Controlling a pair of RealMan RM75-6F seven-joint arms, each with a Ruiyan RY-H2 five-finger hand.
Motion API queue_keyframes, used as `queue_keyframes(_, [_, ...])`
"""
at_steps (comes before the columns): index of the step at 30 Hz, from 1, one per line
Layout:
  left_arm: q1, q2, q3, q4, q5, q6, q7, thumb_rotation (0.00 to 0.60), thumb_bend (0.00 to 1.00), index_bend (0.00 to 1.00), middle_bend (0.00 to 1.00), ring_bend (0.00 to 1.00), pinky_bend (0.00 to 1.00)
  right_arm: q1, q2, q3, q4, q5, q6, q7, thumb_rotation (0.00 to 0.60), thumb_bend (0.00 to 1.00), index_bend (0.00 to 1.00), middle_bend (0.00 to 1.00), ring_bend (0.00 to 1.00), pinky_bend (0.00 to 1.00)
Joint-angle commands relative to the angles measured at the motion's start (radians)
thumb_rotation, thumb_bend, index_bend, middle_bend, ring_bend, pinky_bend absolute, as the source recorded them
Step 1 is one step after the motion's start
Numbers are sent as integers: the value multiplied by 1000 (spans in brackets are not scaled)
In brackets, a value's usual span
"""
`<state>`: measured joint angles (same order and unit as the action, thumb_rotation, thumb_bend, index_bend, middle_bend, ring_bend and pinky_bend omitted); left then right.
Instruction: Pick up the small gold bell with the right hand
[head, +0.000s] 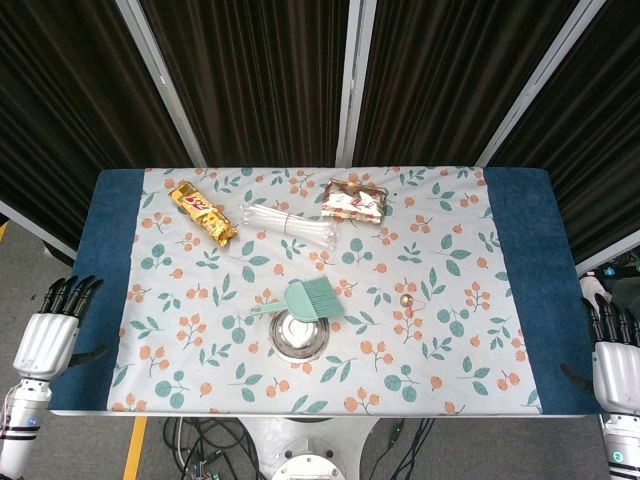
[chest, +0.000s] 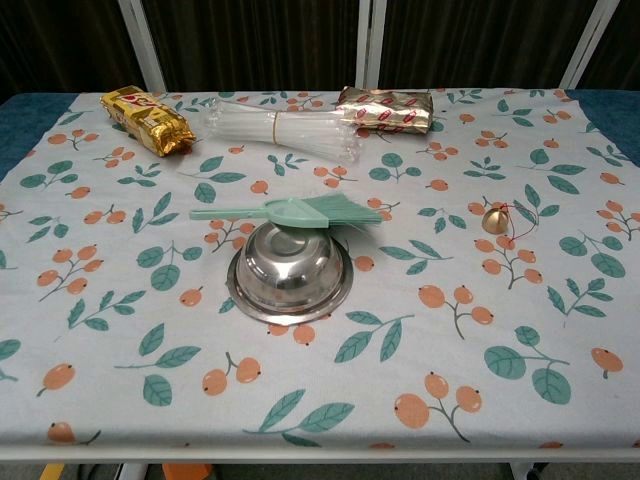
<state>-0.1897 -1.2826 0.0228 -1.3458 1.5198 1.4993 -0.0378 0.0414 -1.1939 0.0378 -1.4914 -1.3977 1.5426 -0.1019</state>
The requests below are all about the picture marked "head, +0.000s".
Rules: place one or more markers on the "dark pleated curtain panel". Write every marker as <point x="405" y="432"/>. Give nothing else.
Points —
<point x="595" y="150"/>
<point x="250" y="75"/>
<point x="70" y="125"/>
<point x="440" y="75"/>

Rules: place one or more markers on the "teal brush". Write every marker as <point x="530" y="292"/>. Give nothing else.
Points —
<point x="295" y="304"/>

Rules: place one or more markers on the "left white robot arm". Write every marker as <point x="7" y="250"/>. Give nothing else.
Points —
<point x="22" y="425"/>

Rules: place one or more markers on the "white partition frame post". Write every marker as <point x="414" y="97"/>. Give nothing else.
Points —
<point x="35" y="229"/>
<point x="348" y="80"/>
<point x="160" y="80"/>
<point x="607" y="258"/>
<point x="535" y="85"/>

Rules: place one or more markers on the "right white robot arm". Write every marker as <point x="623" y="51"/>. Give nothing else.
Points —
<point x="622" y="445"/>

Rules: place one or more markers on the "gold red-print candy packet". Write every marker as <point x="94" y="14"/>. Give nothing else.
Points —
<point x="354" y="202"/>

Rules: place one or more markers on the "yellow floor tape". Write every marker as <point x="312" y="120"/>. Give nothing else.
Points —
<point x="135" y="447"/>

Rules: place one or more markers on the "upturned stainless steel bowl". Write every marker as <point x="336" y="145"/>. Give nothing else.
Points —
<point x="299" y="332"/>

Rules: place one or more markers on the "clear plastic straw bundle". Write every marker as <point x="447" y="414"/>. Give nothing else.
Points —
<point x="290" y="223"/>

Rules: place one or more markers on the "floral printed tablecloth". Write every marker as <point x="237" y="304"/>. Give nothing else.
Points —
<point x="320" y="350"/>

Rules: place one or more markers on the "right white-black robot hand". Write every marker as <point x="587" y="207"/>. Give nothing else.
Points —
<point x="617" y="375"/>

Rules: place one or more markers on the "gold snack bag red logo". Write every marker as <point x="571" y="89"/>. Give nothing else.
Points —
<point x="202" y="212"/>

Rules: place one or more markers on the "green mini brush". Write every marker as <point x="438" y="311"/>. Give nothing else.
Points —
<point x="324" y="295"/>

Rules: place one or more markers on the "blue table cover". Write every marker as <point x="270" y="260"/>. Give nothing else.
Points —
<point x="107" y="250"/>

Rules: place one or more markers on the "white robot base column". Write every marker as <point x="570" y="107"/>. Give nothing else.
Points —
<point x="310" y="445"/>

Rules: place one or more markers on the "left white-black robot hand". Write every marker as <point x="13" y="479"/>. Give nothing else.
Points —
<point x="45" y="345"/>

